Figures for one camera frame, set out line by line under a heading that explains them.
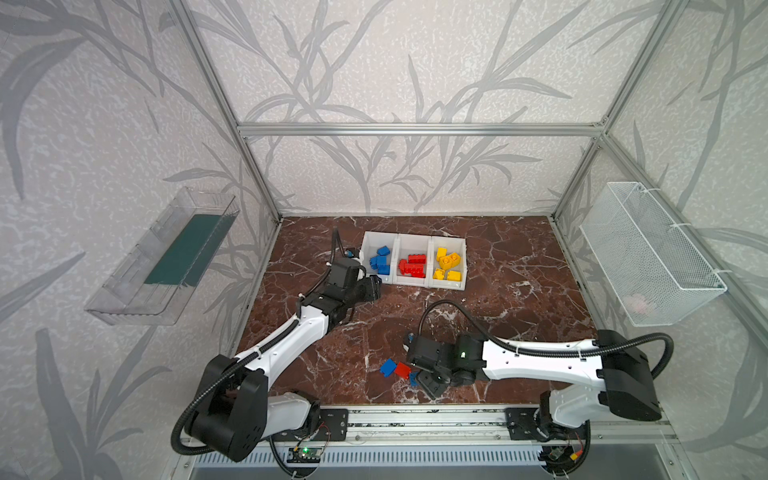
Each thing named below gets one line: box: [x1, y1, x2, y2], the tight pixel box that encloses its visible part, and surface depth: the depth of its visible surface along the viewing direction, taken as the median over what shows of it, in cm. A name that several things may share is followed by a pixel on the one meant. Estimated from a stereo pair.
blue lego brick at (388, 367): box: [379, 358, 397, 378], surface depth 84 cm
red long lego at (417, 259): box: [408, 254, 427, 264], surface depth 107 cm
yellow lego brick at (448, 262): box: [440, 252, 461, 270], surface depth 104 cm
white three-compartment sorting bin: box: [359, 231, 468, 291], surface depth 104 cm
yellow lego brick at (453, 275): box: [447, 270, 462, 282], surface depth 101 cm
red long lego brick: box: [404, 263, 426, 278], surface depth 103 cm
